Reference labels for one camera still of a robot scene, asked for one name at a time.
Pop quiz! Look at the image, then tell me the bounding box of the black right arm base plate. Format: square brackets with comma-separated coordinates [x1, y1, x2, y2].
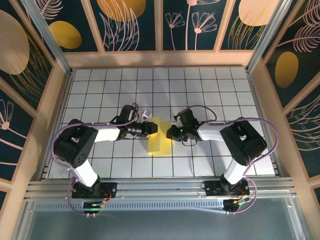
[204, 181, 250, 197]

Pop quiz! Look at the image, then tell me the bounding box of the grey metal tray panel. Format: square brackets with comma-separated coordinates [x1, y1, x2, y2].
[13, 196, 310, 240]

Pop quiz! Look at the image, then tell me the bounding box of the small circuit board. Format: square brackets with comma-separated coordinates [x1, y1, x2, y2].
[83, 199, 107, 210]
[223, 198, 251, 210]

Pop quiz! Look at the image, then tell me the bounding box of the aluminium table edge rail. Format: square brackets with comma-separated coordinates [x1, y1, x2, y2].
[23, 176, 297, 201]

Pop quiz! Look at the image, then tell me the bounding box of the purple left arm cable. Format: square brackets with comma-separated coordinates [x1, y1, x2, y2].
[50, 102, 140, 217]

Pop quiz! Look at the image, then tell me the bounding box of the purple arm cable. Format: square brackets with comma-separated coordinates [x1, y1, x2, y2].
[187, 104, 280, 216]
[50, 102, 140, 217]

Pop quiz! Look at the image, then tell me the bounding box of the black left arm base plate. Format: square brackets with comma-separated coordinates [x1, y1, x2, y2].
[71, 182, 118, 199]

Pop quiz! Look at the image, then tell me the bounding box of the aluminium corner post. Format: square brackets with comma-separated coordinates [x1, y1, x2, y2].
[246, 0, 292, 73]
[21, 0, 73, 76]

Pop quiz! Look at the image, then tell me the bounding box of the yellow cloth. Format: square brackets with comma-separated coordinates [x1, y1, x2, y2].
[147, 116, 172, 157]

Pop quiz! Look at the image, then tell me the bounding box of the slotted grey cable duct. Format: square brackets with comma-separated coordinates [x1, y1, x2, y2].
[34, 199, 226, 212]

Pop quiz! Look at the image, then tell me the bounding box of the aluminium side rail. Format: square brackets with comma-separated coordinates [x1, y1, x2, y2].
[246, 67, 286, 178]
[39, 68, 75, 181]

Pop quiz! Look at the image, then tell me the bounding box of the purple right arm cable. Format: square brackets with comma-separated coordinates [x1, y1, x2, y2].
[187, 104, 280, 216]

